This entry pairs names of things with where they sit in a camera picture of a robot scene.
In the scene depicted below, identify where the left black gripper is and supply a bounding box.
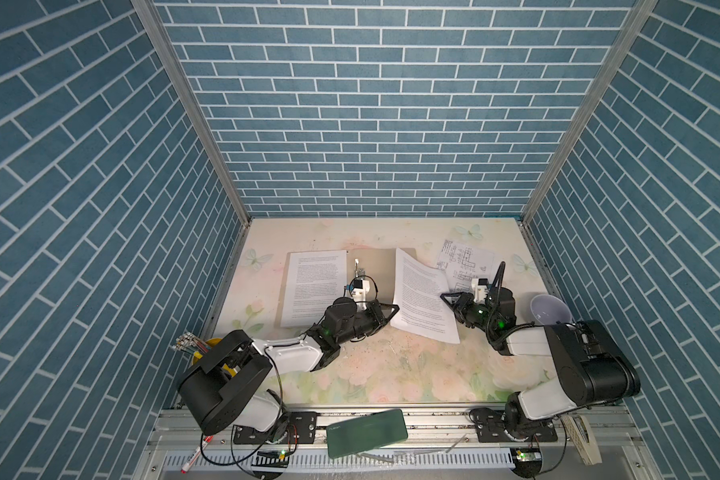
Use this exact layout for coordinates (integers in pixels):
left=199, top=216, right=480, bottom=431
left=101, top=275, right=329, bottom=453
left=334, top=301, right=400, bottom=347

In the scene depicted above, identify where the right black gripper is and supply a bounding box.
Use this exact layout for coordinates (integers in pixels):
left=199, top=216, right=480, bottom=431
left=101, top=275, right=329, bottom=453
left=442, top=292, right=498, bottom=333

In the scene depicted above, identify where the printed text sheet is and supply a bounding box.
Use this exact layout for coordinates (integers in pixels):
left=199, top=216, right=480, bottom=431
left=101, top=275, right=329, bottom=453
left=390, top=248, right=460, bottom=345
left=280, top=250, right=348, bottom=328

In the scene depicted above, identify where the beige paper folder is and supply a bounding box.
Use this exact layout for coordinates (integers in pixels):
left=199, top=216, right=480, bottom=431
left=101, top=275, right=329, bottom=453
left=276, top=248, right=396, bottom=328

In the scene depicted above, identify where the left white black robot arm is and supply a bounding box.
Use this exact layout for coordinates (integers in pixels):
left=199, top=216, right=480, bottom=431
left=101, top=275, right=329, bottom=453
left=176, top=297, right=400, bottom=435

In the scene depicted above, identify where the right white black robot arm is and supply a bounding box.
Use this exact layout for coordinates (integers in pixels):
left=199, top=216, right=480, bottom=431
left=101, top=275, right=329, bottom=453
left=440, top=279, right=641, bottom=441

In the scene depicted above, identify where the metal folder clip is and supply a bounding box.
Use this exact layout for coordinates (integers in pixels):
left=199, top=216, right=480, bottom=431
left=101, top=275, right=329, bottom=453
left=351, top=258, right=366, bottom=297

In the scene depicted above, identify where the technical drawing sheet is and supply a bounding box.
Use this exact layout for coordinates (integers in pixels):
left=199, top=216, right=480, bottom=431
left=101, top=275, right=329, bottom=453
left=436, top=240, right=496, bottom=291

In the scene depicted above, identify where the green phone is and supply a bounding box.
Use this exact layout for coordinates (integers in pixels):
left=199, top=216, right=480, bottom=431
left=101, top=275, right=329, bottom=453
left=326, top=409, right=408, bottom=459

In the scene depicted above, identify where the yellow pencil cup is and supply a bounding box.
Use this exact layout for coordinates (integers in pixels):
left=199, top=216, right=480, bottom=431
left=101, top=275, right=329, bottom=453
left=191, top=337, right=241, bottom=376

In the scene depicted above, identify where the coloured pencils bundle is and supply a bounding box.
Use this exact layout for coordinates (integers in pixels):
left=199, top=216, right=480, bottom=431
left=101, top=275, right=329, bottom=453
left=171, top=332, right=211, bottom=356

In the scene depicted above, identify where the red white marker pen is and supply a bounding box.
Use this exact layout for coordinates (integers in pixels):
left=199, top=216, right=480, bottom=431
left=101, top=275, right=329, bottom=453
left=180, top=436, right=213, bottom=474

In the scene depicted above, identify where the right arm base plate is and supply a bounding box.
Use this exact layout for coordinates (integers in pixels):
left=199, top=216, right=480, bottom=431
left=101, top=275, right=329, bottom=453
left=468, top=407, right=558, bottom=443

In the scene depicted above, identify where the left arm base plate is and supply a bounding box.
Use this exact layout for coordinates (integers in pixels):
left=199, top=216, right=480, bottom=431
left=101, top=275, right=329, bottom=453
left=233, top=411, right=318, bottom=445

